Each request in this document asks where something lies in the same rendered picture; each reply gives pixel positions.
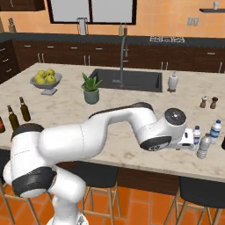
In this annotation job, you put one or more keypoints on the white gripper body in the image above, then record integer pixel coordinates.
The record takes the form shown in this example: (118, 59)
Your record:
(187, 142)

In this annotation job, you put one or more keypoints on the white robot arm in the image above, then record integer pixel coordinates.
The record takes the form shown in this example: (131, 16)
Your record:
(67, 143)

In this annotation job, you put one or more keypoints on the clear plastic bottle blue label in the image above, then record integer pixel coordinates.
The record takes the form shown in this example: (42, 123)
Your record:
(196, 136)
(215, 130)

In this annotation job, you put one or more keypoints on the clear plastic bottle grey cap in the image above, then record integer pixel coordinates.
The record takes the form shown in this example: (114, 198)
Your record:
(203, 148)

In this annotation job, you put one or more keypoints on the brown shaker with white cap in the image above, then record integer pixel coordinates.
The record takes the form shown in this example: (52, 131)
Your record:
(203, 103)

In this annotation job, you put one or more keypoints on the brown shaker with dark cap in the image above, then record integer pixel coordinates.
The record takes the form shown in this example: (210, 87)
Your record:
(214, 104)

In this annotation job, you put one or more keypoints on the black bar stool wooden legs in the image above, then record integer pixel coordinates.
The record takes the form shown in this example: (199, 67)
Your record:
(202, 192)
(4, 158)
(99, 174)

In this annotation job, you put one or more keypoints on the dark wooden island base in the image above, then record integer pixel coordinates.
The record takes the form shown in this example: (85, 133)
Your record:
(146, 180)

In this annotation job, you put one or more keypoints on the white soap dispenser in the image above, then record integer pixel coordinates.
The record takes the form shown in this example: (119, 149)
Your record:
(173, 82)

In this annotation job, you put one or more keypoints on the dark sink basin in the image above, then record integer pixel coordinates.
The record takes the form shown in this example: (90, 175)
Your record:
(137, 80)

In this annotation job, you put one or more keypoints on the hob with white grates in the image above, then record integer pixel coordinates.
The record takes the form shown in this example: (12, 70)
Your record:
(167, 39)

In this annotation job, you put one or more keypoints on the grey tall tap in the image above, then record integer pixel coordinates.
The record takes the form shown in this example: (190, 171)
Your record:
(122, 58)

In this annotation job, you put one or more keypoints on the green plant in grey pot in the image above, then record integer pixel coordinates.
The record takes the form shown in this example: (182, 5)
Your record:
(91, 93)

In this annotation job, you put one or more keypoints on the dark red bottle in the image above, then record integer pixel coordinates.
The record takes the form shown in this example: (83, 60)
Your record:
(125, 30)

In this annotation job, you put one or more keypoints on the tan bottle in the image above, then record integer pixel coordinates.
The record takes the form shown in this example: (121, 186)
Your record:
(120, 30)

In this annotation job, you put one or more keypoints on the white cup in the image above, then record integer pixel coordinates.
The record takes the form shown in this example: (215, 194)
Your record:
(216, 5)

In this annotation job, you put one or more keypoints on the dark brown base cupboards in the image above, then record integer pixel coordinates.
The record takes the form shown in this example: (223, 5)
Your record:
(67, 54)

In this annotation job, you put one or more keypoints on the yellow-green apple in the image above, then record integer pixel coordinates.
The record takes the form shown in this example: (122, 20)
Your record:
(41, 81)
(50, 72)
(50, 78)
(41, 73)
(37, 78)

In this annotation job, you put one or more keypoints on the white paper towel holder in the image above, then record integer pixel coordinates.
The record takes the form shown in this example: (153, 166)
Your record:
(82, 26)

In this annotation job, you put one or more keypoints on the dark framed window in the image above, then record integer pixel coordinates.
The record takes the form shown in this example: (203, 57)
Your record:
(91, 11)

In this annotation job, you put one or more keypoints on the brown glass bottle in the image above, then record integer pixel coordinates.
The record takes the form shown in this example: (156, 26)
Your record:
(25, 112)
(13, 120)

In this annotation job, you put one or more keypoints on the red glass bottle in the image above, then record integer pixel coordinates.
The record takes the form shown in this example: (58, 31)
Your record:
(1, 126)

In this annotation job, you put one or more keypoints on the brown knife block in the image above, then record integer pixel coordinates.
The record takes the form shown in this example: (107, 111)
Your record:
(12, 27)

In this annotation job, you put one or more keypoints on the grey wall outlet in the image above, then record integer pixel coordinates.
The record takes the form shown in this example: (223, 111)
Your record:
(193, 21)

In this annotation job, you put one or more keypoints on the dark wall shelf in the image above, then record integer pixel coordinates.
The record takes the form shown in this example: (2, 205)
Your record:
(212, 10)

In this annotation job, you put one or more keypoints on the grey pedestal fruit bowl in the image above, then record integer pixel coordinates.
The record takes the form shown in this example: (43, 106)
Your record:
(48, 86)

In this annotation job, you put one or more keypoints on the dark brown wall cupboard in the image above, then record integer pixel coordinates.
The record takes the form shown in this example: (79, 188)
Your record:
(22, 4)

